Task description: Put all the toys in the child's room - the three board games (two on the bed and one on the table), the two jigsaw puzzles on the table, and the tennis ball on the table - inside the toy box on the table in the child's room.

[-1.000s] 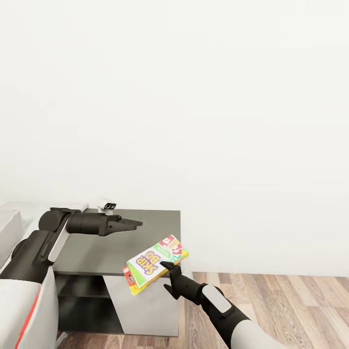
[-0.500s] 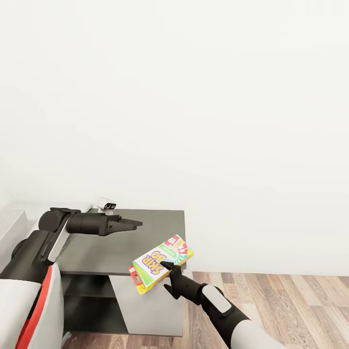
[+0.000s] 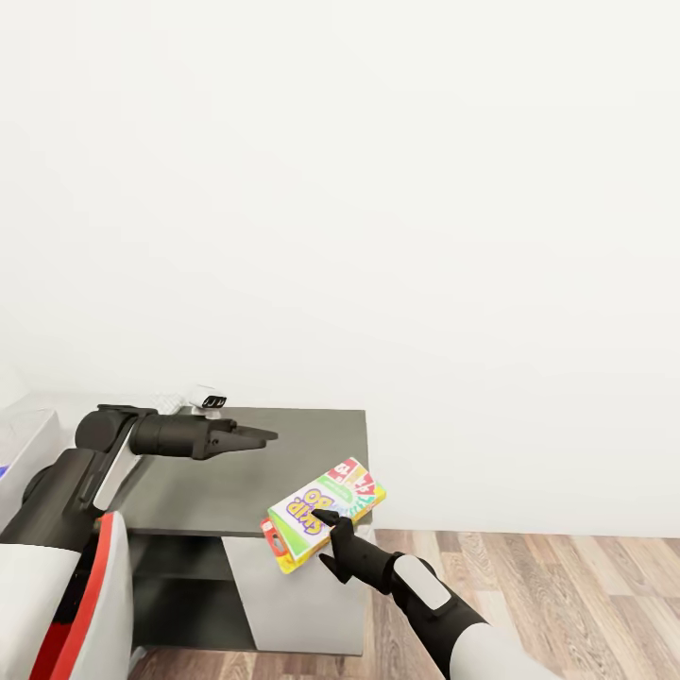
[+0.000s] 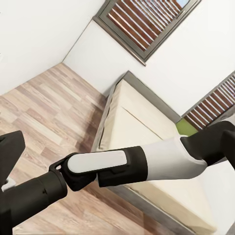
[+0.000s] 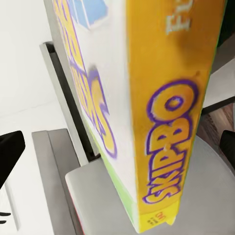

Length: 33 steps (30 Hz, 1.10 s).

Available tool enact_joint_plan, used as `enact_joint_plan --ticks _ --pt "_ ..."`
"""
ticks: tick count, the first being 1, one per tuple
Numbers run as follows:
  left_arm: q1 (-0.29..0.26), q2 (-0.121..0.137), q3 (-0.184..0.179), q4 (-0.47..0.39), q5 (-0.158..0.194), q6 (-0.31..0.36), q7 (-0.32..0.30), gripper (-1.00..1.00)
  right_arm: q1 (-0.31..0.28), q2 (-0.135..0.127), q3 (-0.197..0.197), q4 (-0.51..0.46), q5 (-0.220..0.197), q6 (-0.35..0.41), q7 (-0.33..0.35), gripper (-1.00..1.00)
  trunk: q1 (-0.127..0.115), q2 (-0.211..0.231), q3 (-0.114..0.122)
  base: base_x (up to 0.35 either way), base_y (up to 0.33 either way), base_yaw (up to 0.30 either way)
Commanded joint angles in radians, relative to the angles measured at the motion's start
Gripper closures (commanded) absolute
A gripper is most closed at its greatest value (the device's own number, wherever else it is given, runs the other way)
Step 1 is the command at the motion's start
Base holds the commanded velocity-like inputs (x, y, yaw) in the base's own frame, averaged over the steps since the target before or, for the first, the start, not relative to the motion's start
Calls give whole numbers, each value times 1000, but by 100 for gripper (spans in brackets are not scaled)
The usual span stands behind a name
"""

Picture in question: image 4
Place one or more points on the door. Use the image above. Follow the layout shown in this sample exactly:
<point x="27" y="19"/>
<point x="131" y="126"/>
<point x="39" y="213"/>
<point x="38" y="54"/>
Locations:
<point x="215" y="106"/>

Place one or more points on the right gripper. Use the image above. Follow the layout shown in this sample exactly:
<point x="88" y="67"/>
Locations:
<point x="20" y="203"/>

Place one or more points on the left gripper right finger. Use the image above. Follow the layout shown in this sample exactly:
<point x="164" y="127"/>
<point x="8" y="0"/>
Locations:
<point x="227" y="146"/>

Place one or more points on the bed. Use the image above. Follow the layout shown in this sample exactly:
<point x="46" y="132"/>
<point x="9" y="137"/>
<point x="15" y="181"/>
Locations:
<point x="135" y="115"/>

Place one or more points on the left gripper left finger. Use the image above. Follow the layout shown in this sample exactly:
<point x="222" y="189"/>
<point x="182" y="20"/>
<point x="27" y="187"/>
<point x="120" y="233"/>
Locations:
<point x="12" y="145"/>

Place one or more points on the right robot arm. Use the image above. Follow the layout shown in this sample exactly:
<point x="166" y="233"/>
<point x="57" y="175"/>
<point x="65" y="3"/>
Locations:
<point x="176" y="158"/>

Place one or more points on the fixed window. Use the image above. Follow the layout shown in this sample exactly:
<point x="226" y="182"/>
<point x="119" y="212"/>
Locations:
<point x="141" y="26"/>

